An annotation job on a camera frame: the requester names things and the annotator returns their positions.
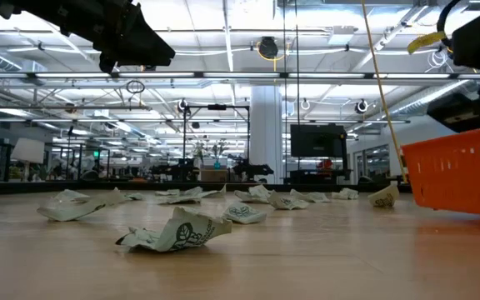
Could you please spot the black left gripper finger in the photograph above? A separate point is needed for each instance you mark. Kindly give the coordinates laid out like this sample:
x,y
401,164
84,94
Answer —
x,y
107,62
144,46

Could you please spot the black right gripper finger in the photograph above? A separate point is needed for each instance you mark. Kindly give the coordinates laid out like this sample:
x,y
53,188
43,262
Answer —
x,y
461,112

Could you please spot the white green sweetener packet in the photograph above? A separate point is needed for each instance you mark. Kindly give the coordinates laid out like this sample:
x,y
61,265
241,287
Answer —
x,y
73,208
167,192
135,196
254,193
71,195
244,213
346,193
194,195
383,198
286,202
315,196
181,235

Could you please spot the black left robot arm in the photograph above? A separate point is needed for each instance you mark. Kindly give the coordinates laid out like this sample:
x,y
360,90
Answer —
x,y
6,7

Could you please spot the black background robot arm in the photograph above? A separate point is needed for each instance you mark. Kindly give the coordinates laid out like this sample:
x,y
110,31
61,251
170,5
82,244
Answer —
x,y
173,171
250,170

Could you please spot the orange plastic basket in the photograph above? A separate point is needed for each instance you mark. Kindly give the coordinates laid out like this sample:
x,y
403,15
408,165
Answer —
x,y
452,175

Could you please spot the long ceiling light bar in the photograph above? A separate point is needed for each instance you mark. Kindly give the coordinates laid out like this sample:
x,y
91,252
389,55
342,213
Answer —
x,y
240,75

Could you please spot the white shade lamp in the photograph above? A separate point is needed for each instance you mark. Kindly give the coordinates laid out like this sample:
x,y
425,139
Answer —
x,y
27,150

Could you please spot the blue vase with flowers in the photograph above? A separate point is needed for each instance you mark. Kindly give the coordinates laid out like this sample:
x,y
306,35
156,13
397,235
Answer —
x,y
217,164

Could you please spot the black monitor screen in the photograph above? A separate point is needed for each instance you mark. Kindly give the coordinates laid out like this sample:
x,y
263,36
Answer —
x,y
317,141

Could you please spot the brown cardboard box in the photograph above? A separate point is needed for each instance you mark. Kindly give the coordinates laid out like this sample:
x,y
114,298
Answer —
x,y
214,175

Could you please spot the white building column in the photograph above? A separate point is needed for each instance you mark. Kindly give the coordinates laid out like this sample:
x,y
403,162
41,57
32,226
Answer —
x,y
267,133

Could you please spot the black background frame rig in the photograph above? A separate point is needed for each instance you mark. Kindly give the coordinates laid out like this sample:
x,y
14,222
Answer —
x,y
217,107

